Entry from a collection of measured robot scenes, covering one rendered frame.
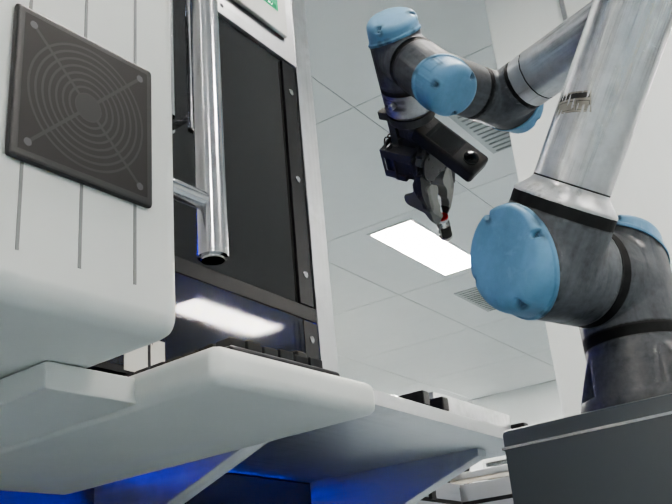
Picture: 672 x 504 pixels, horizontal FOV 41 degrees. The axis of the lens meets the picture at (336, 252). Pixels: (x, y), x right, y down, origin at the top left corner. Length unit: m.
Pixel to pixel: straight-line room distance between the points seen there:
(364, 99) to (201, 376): 3.74
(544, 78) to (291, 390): 0.66
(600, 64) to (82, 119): 0.55
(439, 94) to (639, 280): 0.35
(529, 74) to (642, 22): 0.29
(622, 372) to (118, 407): 0.55
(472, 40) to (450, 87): 2.91
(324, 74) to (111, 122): 3.52
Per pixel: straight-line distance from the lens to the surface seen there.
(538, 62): 1.23
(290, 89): 2.03
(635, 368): 1.02
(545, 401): 10.16
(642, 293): 1.05
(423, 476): 1.54
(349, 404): 0.77
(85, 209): 0.61
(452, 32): 4.02
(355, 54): 4.05
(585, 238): 0.96
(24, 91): 0.61
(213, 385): 0.66
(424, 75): 1.19
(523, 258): 0.94
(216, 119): 0.76
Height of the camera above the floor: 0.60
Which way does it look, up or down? 23 degrees up
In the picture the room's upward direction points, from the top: 5 degrees counter-clockwise
